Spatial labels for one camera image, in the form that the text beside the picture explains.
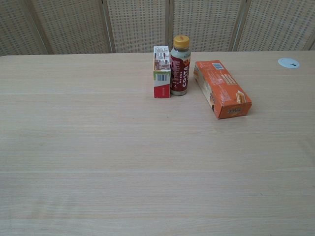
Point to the white red carton box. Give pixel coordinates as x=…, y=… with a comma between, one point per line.
x=162, y=81

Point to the orange snack box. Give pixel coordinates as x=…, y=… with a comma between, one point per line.
x=226, y=91

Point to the Costa coffee bottle yellow cap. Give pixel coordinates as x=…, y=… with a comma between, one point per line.
x=180, y=73

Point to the woven rattan screen panel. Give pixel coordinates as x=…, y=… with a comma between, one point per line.
x=73, y=24
x=278, y=24
x=14, y=27
x=137, y=22
x=206, y=22

